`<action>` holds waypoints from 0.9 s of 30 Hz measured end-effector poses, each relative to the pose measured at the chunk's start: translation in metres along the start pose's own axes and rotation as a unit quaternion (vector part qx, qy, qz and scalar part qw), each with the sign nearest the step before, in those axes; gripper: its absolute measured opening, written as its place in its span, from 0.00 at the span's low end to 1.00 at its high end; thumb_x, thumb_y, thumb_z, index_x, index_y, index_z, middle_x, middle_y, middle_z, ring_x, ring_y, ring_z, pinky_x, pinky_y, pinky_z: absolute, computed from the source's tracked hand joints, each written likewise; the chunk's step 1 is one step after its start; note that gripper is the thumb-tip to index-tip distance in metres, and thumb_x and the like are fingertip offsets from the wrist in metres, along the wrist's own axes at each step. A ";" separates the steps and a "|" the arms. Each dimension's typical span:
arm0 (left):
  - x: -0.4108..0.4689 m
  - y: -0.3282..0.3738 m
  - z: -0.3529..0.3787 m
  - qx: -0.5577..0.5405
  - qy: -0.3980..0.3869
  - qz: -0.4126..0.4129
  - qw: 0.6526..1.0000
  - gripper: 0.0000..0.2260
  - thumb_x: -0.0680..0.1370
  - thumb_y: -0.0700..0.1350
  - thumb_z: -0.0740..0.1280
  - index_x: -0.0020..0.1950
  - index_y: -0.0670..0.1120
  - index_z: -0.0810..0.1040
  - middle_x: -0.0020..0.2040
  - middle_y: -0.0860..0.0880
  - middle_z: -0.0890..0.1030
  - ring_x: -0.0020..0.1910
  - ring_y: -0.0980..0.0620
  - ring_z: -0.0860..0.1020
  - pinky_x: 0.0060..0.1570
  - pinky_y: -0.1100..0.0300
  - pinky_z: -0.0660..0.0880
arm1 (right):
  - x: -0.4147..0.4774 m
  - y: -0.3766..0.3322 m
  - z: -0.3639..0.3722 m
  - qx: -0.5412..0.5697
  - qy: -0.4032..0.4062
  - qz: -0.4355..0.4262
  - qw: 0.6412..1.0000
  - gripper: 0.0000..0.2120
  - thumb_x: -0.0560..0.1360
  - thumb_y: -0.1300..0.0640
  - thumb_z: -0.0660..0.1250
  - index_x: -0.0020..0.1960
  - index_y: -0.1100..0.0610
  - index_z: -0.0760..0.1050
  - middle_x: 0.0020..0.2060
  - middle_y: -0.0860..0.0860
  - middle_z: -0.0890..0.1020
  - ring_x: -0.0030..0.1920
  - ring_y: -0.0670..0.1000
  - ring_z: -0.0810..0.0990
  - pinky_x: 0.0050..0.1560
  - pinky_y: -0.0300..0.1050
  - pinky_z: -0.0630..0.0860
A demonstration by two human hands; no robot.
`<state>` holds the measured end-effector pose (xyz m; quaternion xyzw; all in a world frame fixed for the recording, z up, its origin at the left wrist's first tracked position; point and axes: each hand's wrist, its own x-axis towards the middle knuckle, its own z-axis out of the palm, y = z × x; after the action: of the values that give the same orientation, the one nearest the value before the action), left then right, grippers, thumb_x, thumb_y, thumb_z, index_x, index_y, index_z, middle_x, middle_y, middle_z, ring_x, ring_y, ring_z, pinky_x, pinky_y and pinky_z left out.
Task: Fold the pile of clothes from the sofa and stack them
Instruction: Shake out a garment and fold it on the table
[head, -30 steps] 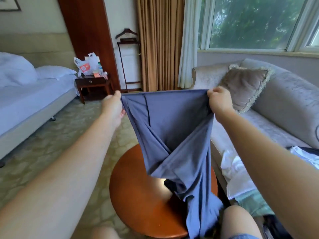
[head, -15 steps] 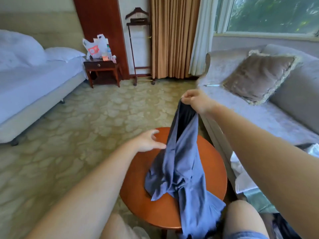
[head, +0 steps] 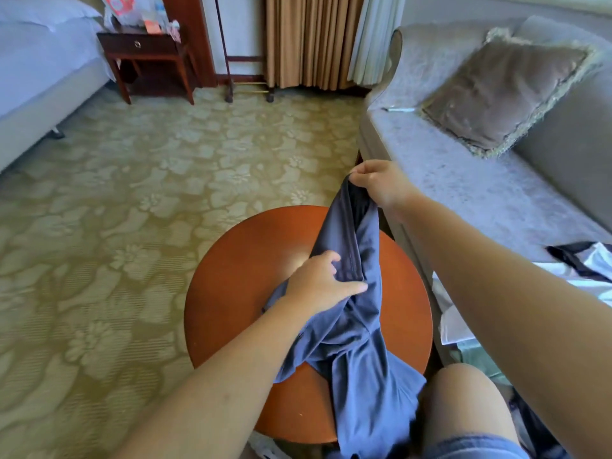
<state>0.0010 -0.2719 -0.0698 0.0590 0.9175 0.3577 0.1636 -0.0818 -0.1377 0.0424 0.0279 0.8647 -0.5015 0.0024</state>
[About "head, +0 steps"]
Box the person's right hand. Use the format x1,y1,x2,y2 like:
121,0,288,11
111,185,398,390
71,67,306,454
348,159,423,212

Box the person's left hand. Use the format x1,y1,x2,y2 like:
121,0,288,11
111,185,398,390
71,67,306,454
283,250,369,317

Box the slate blue T-shirt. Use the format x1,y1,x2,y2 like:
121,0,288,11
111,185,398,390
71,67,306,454
263,177,428,459

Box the pile of clothes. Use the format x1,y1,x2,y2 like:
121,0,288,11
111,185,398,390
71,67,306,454
430,240,612,459

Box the person's right forearm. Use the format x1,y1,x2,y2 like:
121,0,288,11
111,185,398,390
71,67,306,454
392,191,612,459

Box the person's left forearm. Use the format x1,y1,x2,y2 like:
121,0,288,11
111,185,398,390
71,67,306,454
110,299,331,459

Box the person's right leg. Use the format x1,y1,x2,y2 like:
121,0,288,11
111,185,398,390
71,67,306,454
419,363,523,459

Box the grey velvet chaise sofa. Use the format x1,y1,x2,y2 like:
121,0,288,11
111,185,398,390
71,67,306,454
358,16,612,364

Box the round wooden table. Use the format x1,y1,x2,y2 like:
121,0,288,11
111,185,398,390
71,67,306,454
184,205,434,446

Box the white sheer curtain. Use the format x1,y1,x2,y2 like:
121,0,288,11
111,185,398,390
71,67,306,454
347,0,409,89

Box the brown fringed cushion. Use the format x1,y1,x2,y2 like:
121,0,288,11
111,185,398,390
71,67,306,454
419,28,604,159

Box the beige curtain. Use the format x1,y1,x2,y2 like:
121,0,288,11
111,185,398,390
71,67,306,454
265,0,367,92

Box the white sneaker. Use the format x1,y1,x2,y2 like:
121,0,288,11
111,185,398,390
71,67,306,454
249,431,294,459

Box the black valet stand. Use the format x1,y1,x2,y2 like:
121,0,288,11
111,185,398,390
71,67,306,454
212,0,277,103

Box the blue denim shorts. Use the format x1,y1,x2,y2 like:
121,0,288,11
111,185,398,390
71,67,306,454
421,433,533,459

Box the white framed window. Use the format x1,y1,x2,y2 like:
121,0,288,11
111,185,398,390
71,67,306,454
478,0,612,17

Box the dark wooden nightstand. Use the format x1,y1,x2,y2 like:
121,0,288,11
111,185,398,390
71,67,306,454
98,28,198,106

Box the plain white plastic bag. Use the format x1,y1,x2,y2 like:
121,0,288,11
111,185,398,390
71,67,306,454
140,0,184,44

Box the white plastic bag red print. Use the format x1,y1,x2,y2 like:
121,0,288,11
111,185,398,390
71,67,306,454
100,0,145,29

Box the white bed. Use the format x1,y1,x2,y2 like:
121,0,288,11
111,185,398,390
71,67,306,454
0,0,112,173

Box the white pillow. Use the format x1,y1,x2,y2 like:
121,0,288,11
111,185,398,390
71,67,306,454
0,0,103,33

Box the dark wooden wall panel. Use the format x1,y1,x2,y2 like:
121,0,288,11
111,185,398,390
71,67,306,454
161,0,219,89

